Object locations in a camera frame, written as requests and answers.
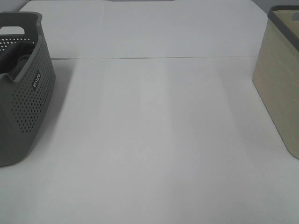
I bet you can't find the dark grey towel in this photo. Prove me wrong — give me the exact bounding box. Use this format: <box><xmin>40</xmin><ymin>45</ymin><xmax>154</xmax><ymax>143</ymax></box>
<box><xmin>0</xmin><ymin>44</ymin><xmax>31</xmax><ymax>80</ymax></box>

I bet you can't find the grey perforated plastic basket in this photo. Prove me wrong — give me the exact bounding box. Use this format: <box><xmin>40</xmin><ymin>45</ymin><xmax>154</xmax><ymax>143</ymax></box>
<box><xmin>0</xmin><ymin>12</ymin><xmax>56</xmax><ymax>167</ymax></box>

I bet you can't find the beige bin with grey rim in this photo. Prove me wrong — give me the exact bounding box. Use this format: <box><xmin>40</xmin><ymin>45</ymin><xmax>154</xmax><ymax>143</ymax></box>
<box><xmin>252</xmin><ymin>5</ymin><xmax>299</xmax><ymax>158</ymax></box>

